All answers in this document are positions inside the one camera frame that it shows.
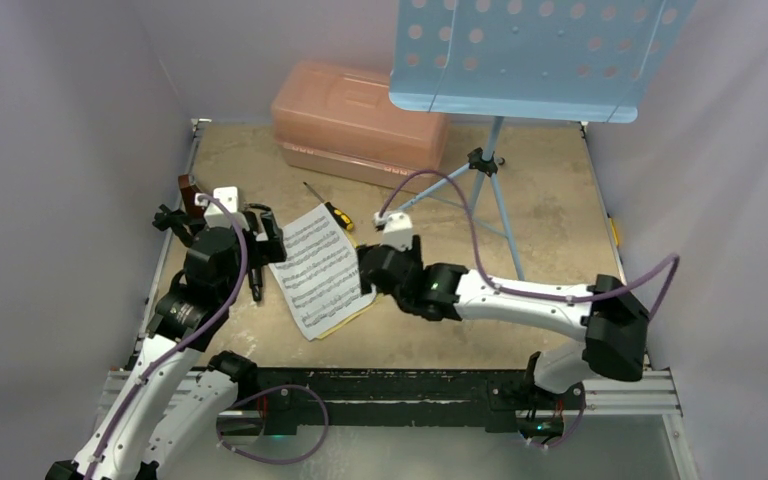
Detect black microphone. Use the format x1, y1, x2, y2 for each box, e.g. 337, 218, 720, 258
248, 261, 264, 303

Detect white sheet music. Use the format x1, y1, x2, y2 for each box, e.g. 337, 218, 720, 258
269, 205, 376, 341

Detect yellow sheet music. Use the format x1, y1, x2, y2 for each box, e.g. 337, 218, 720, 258
317, 292, 381, 340

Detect brown wooden metronome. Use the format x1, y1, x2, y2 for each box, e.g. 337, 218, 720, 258
177, 174, 205, 219

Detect black round microphone stand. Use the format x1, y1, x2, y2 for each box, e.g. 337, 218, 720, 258
151, 204, 194, 247

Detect light blue music stand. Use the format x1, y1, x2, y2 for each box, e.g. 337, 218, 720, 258
373, 0, 699, 283

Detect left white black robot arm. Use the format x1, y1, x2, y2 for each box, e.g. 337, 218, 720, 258
46, 205, 286, 479

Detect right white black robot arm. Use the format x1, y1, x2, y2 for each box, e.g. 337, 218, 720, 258
357, 241, 650, 407

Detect black yellow screwdriver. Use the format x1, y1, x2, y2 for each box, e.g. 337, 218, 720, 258
303, 182, 355, 232

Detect pink plastic storage box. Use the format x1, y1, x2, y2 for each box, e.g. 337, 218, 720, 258
271, 61, 448, 193

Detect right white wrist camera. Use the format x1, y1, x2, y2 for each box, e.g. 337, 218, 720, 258
373, 211, 414, 252

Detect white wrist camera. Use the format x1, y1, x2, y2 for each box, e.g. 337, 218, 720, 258
194, 186, 248, 230
373, 211, 414, 252

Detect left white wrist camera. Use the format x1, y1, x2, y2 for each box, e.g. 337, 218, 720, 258
194, 186, 248, 230

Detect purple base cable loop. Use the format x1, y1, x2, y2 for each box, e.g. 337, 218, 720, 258
215, 384, 330, 465

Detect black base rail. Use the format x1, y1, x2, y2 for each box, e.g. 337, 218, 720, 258
234, 367, 585, 436

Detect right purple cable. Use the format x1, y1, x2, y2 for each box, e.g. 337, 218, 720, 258
377, 169, 681, 319

